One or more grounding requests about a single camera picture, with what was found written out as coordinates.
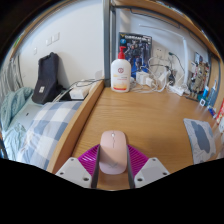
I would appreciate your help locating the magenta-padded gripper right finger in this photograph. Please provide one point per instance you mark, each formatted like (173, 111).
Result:
(151, 170)

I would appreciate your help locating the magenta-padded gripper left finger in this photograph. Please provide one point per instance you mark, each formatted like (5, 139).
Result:
(71, 171)

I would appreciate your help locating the pink computer mouse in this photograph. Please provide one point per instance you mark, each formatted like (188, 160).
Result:
(113, 153)

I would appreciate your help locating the grey blue patterned mouse pad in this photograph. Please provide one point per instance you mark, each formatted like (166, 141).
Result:
(200, 140)

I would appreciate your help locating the blue white plaid quilt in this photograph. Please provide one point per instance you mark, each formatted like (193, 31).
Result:
(50, 126)

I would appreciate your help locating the white adapter box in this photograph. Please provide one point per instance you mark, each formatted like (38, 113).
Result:
(80, 92)

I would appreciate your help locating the white power strip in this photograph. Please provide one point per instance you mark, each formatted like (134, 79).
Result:
(176, 90)

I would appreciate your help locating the blue snack packet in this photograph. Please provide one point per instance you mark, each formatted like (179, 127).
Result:
(211, 111)

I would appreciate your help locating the small white cube clock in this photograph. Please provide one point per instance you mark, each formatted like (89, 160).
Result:
(202, 102)

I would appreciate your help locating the teal knitted blanket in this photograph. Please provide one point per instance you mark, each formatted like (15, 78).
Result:
(15, 103)

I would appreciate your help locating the small blue white-capped bottle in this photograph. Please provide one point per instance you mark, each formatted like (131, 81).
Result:
(204, 93)

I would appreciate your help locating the blue spray bottle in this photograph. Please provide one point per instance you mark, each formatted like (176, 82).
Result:
(212, 96)

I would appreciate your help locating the black bag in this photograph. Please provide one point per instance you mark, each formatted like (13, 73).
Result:
(46, 76)

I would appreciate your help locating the white red-pump lotion bottle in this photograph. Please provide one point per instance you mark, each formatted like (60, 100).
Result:
(120, 75)

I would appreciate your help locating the tan robot figure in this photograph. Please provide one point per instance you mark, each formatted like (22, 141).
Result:
(199, 80)

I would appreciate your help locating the white desk lamp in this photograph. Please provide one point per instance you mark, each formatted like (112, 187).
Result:
(184, 60)

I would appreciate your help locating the blue robot model kit box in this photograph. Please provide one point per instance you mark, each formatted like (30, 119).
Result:
(140, 50)

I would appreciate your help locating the colourful model kit box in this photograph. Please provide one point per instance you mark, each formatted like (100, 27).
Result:
(198, 58)

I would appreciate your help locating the white wall outlet plate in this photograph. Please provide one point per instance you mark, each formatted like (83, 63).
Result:
(159, 54)

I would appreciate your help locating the white wall switch plate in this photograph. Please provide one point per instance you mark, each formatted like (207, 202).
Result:
(52, 38)

